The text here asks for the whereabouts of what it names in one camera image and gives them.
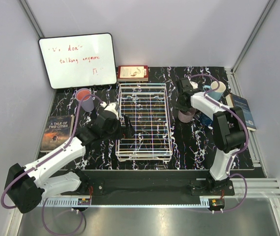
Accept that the blue book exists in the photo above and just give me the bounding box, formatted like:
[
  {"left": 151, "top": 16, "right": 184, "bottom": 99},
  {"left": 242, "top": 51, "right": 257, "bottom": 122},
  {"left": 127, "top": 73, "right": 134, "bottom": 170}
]
[{"left": 225, "top": 93, "right": 256, "bottom": 131}]

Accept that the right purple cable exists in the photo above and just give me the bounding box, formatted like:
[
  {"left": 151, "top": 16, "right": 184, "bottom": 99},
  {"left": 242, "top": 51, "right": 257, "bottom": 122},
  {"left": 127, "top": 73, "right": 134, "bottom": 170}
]
[{"left": 188, "top": 74, "right": 250, "bottom": 212}]

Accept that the red book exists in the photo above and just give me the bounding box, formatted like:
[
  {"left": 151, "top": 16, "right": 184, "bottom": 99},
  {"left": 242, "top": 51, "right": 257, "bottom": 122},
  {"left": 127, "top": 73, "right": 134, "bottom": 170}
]
[{"left": 117, "top": 65, "right": 149, "bottom": 83}]

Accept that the white dry-erase board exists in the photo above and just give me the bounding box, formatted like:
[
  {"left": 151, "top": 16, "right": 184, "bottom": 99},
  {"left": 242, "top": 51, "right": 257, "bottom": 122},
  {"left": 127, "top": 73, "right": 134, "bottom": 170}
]
[{"left": 38, "top": 33, "right": 117, "bottom": 89}]

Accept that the mauve mug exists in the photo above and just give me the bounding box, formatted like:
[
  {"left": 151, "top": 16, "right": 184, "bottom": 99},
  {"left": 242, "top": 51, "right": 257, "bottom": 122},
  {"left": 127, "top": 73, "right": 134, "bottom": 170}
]
[{"left": 178, "top": 108, "right": 196, "bottom": 123}]

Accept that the A Tale of Two Cities book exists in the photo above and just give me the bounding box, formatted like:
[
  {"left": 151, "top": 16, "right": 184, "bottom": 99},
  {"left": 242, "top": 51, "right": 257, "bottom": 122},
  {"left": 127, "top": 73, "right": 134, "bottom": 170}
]
[{"left": 40, "top": 115, "right": 74, "bottom": 153}]

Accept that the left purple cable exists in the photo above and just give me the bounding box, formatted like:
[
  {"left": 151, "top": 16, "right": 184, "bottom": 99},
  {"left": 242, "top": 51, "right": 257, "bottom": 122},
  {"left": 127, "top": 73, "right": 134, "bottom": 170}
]
[{"left": 1, "top": 94, "right": 108, "bottom": 236}]

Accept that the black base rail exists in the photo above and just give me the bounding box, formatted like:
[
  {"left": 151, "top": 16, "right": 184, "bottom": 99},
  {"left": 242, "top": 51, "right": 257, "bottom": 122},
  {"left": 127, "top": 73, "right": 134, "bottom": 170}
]
[{"left": 46, "top": 169, "right": 239, "bottom": 206}]

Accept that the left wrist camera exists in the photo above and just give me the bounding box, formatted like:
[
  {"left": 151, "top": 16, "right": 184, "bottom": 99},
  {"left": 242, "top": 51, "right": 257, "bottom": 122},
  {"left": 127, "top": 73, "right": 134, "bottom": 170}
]
[{"left": 100, "top": 101, "right": 119, "bottom": 119}]

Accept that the purple cable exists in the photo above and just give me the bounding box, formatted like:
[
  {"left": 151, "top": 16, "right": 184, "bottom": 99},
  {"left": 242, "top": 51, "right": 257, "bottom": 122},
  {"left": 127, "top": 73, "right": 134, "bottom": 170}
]
[
  {"left": 188, "top": 74, "right": 250, "bottom": 212},
  {"left": 1, "top": 94, "right": 108, "bottom": 236}
]

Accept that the lavender tumbler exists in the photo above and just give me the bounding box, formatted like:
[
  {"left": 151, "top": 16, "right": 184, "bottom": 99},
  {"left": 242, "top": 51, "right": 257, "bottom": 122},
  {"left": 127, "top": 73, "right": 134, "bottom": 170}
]
[{"left": 77, "top": 94, "right": 94, "bottom": 112}]

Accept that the coral pink tumbler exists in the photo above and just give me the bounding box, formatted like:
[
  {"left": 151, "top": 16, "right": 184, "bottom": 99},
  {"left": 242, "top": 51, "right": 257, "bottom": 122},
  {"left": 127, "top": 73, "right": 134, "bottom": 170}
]
[{"left": 76, "top": 88, "right": 91, "bottom": 101}]

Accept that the white wire dish rack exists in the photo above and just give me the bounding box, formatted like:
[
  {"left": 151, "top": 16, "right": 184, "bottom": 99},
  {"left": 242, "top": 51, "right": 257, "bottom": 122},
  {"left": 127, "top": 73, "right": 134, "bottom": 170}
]
[{"left": 115, "top": 83, "right": 173, "bottom": 162}]

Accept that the dark blue mug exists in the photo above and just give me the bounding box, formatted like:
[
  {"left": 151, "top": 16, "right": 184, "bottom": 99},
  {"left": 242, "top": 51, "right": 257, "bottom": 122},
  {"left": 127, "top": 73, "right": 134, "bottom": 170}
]
[{"left": 199, "top": 113, "right": 213, "bottom": 126}]

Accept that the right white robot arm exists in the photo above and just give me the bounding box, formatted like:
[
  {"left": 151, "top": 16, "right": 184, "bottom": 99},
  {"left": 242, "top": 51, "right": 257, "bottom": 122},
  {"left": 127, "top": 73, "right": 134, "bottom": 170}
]
[{"left": 175, "top": 75, "right": 249, "bottom": 195}]

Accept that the light blue faceted mug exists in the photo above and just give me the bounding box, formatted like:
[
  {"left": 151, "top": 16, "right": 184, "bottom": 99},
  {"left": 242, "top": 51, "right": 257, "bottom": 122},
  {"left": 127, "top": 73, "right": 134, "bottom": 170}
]
[{"left": 203, "top": 81, "right": 226, "bottom": 101}]

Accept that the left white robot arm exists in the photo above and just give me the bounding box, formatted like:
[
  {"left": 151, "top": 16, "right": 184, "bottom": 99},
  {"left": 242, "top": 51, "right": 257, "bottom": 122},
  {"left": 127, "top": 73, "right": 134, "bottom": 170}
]
[{"left": 0, "top": 111, "right": 135, "bottom": 213}]

